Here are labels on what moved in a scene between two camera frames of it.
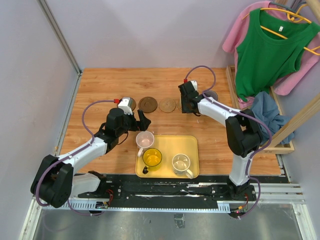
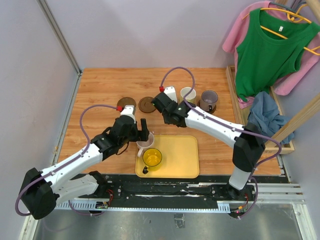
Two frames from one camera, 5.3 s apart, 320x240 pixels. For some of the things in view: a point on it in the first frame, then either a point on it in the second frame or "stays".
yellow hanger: [294, 16] stays
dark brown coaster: [148, 104] stays
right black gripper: [185, 109] to [165, 119]
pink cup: [144, 139] stays
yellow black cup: [152, 159] stays
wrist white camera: [194, 84] to [171, 92]
